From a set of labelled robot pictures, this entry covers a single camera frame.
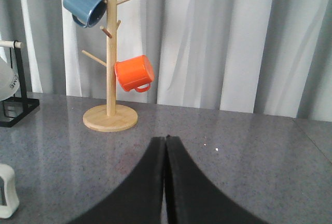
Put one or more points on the blue enamel mug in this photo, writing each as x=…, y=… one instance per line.
x=86, y=13

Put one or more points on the white HOME mug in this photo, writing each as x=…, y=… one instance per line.
x=10, y=194

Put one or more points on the black wire mug rack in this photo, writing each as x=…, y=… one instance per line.
x=19, y=105

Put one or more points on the orange enamel mug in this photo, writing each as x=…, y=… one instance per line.
x=135, y=74

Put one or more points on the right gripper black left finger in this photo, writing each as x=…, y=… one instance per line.
x=138, y=199

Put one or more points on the wooden mug tree stand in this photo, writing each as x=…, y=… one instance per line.
x=110, y=117

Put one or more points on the grey pleated curtain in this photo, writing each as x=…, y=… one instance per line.
x=255, y=56

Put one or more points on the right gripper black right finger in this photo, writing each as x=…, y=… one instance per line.
x=191, y=197

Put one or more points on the white ribbed mug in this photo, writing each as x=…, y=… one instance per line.
x=9, y=81

